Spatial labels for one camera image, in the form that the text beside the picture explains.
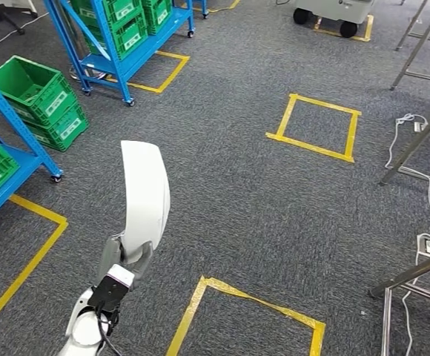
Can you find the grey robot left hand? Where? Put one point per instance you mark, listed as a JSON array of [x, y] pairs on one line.
[[106, 260]]

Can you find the white curved plastic part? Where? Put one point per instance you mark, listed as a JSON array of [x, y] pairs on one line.
[[144, 196]]

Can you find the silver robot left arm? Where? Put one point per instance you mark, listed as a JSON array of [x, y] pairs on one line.
[[85, 329]]

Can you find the blue metal shelf rack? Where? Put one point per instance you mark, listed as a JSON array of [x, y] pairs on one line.
[[200, 7], [26, 147], [126, 64]]

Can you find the chrome round base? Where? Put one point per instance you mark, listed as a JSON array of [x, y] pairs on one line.
[[89, 74]]

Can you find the yellow floor tape square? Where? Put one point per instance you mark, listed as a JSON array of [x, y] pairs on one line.
[[285, 115], [225, 7], [366, 29]]

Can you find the white desk panel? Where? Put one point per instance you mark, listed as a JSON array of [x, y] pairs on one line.
[[14, 5]]

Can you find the white wheeled robot cart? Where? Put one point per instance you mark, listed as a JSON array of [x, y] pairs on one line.
[[333, 10]]

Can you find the white power strip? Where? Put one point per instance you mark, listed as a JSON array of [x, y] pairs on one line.
[[427, 245]]

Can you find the robot left wrist camera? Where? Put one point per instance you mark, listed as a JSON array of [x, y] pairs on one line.
[[111, 290]]

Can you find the steel table frame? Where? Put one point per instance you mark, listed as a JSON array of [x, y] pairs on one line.
[[415, 142], [418, 44]]

